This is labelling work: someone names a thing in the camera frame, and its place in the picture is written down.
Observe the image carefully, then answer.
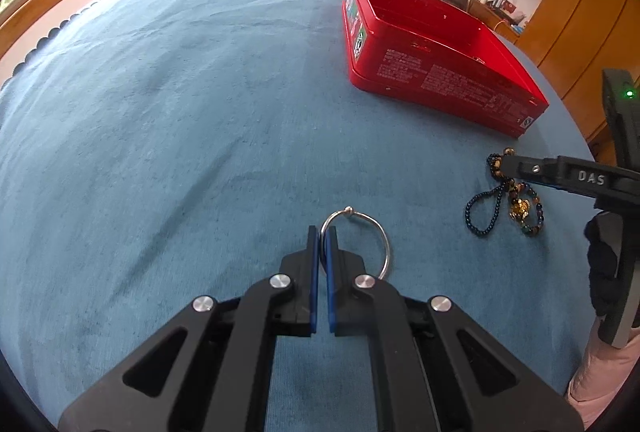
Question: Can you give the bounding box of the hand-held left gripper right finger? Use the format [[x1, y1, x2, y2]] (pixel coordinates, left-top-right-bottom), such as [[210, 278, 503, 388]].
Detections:
[[325, 239, 585, 432]]

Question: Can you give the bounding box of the dark blue bead strand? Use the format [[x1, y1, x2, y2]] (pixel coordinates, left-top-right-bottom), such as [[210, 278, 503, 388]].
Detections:
[[465, 153, 507, 238]]

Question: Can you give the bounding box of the red tin box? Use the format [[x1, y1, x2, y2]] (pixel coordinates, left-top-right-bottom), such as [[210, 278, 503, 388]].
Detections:
[[342, 0, 550, 138]]

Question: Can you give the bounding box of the person's right hand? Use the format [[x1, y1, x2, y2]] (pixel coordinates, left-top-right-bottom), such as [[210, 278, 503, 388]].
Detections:
[[585, 212, 622, 318]]

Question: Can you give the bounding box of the multicolour bead bracelet gold charm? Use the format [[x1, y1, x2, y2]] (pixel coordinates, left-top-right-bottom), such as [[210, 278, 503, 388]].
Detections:
[[504, 179, 544, 236]]

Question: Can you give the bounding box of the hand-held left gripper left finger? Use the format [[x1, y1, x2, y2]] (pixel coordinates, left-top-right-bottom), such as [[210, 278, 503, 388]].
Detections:
[[58, 225, 321, 432]]

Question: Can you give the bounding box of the thin silver bangle with clasp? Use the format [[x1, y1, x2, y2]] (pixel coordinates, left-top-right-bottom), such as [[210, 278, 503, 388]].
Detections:
[[320, 207, 391, 280]]

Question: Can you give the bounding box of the wooden wardrobe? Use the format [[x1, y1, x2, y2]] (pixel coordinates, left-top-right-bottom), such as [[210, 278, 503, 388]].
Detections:
[[492, 0, 640, 163]]

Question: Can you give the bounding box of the wooden desk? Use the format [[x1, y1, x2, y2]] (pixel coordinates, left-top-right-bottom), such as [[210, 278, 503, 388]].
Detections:
[[470, 0, 526, 46]]

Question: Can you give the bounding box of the person's right forearm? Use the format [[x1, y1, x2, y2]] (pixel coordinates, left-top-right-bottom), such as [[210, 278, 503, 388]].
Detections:
[[565, 319, 640, 413]]

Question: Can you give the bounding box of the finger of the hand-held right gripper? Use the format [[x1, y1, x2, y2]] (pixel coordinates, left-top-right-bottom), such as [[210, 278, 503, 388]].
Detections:
[[500, 153, 562, 189]]

